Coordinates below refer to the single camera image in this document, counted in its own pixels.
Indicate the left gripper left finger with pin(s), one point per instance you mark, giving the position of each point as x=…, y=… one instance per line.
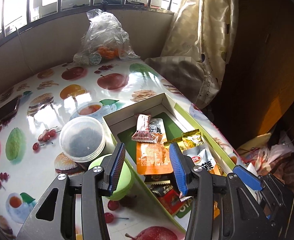
x=53, y=217

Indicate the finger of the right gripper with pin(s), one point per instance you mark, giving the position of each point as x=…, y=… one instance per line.
x=249, y=177

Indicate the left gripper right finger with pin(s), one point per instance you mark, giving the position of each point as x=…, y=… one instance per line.
x=241, y=215

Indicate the orange tofu snack pouch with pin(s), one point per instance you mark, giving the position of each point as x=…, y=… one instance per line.
x=153, y=158

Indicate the red white candy packet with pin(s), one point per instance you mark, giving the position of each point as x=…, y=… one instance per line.
x=142, y=133

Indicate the red dark jujube packet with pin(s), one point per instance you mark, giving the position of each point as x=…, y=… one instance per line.
x=171, y=202

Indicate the orange white snack pouch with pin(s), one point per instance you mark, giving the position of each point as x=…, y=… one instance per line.
x=202, y=157

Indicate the red black small snack packet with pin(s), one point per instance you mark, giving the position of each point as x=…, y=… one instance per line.
x=161, y=188

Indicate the green cream jar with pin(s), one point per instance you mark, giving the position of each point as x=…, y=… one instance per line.
x=119, y=177

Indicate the clear jar white lid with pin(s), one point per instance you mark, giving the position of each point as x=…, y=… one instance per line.
x=82, y=139

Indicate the green white gift box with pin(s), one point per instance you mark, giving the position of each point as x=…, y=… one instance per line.
x=146, y=210

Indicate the fruit print tablecloth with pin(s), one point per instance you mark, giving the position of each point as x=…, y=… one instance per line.
x=68, y=118

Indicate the black smartphone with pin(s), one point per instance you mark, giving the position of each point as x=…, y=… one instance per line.
x=8, y=110

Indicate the clear plastic bag with oranges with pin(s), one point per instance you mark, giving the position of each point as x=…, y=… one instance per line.
x=104, y=40

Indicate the beige patterned curtain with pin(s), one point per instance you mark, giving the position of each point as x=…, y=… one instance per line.
x=198, y=46

